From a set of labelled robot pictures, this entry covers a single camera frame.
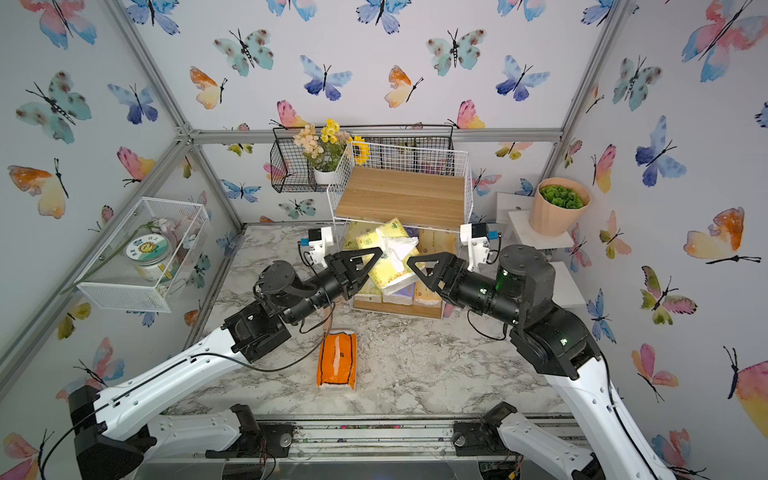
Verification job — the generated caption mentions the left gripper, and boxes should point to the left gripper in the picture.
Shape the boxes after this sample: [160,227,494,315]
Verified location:
[278,247,375,328]

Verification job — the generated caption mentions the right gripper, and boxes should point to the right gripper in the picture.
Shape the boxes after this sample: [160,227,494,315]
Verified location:
[414,258,533,340]

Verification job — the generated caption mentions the green tissue pack with tissue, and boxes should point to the green tissue pack with tissue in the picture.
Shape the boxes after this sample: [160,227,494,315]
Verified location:
[357,218,419,294]

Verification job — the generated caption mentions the green tissue pack shelf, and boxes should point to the green tissue pack shelf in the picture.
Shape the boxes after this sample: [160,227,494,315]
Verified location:
[342,221,377,250]
[354,279,383,303]

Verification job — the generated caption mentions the orange tissue pack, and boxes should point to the orange tissue pack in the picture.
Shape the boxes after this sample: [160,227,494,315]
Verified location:
[316,331,357,390]

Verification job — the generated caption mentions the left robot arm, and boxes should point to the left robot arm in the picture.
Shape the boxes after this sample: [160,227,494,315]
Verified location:
[69,247,383,479]

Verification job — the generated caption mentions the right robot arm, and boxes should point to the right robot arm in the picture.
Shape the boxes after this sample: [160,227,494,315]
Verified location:
[407,244,675,479]

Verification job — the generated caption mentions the green tissue pack bottom shelf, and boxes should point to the green tissue pack bottom shelf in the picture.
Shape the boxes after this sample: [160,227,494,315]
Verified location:
[354,279,383,303]

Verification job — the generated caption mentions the yellow tissue pack middle shelf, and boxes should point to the yellow tissue pack middle shelf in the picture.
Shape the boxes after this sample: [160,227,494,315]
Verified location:
[418,229,458,255]

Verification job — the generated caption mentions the yellow tissue pack shelf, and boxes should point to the yellow tissue pack shelf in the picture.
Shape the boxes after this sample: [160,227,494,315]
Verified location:
[418,229,458,255]
[413,281,443,308]

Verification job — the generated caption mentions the yellow tissue pack bottom shelf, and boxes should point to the yellow tissue pack bottom shelf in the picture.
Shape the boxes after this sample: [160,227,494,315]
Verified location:
[413,281,443,308]

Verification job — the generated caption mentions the purple tissue pack bottom shelf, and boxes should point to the purple tissue pack bottom shelf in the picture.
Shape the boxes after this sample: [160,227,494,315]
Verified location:
[382,283,415,306]

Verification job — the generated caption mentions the pink pot with green plant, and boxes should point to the pink pot with green plant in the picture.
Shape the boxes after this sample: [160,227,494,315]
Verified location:
[529,178,591,236]

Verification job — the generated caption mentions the artificial flowers in white pot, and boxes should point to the artificial flowers in white pot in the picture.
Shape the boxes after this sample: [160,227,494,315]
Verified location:
[293,118,371,186]

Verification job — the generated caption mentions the glass jar with green lid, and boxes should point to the glass jar with green lid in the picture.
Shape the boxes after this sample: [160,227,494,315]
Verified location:
[124,233,173,282]

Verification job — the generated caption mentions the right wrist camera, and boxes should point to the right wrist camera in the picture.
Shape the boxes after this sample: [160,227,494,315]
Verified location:
[459,223,501,272]

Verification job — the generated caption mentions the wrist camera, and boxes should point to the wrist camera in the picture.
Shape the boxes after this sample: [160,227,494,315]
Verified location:
[298,226,334,269]
[459,223,501,272]

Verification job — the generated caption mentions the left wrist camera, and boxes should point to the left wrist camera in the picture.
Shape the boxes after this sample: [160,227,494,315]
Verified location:
[298,226,334,269]

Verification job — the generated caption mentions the white wire three-tier shelf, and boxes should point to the white wire three-tier shelf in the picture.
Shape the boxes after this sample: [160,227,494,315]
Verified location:
[326,140,475,320]

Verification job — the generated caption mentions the black wire wall basket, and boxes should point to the black wire wall basket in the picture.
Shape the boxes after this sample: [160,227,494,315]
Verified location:
[270,123,455,193]

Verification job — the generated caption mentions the aluminium front rail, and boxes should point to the aluminium front rail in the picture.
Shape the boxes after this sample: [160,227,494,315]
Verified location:
[119,416,601,466]

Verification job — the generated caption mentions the white mesh wall basket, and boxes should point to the white mesh wall basket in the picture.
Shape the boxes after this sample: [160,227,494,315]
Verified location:
[74,197,211,313]

